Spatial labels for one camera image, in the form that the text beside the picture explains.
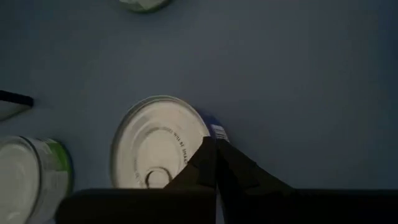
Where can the blue table mat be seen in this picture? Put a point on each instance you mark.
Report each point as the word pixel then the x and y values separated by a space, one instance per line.
pixel 280 77

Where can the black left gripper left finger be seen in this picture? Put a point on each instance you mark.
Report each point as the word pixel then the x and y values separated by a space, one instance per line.
pixel 192 186

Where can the green Bumble Bee tuna can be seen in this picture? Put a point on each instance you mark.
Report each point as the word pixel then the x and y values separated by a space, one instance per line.
pixel 21 174
pixel 143 4

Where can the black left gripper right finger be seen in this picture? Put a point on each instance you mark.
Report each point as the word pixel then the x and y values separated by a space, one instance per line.
pixel 248 186

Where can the dark blue label tuna can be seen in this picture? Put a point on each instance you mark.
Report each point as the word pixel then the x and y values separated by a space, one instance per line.
pixel 155 133

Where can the dark flat object left edge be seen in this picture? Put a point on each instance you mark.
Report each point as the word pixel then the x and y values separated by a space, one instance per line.
pixel 14 99

